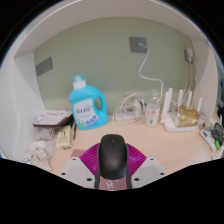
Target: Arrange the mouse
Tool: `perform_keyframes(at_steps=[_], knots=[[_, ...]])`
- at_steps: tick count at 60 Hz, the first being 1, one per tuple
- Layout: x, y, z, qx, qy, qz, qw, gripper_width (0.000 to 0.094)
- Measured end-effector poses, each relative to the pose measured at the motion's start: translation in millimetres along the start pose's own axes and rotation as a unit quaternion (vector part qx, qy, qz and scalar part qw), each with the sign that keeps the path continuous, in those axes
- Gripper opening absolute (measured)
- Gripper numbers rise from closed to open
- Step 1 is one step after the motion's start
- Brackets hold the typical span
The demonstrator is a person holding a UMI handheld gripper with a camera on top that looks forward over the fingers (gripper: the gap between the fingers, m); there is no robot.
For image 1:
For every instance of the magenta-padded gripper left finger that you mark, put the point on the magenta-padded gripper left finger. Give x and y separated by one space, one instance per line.
78 168

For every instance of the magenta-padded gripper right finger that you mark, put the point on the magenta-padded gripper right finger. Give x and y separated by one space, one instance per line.
148 168

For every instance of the black computer mouse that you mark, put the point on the black computer mouse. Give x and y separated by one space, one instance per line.
112 156

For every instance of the small yellowish box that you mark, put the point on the small yellowish box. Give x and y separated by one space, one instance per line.
64 137

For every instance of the white plastic bag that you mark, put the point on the white plastic bag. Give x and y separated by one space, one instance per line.
41 146

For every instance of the white router with antennas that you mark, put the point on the white router with antennas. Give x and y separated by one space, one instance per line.
171 125

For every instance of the blue detergent bottle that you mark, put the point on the blue detergent bottle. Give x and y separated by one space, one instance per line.
83 113

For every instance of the notebook stack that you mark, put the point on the notebook stack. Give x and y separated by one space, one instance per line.
51 117

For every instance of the gold foil bag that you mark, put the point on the gold foil bag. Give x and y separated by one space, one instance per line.
188 116

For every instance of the grey blank wall plate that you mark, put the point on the grey blank wall plate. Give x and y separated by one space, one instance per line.
44 66

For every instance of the white wall charger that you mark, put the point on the white wall charger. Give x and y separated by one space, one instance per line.
189 55

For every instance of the grey wall socket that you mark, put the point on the grey wall socket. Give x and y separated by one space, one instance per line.
136 45

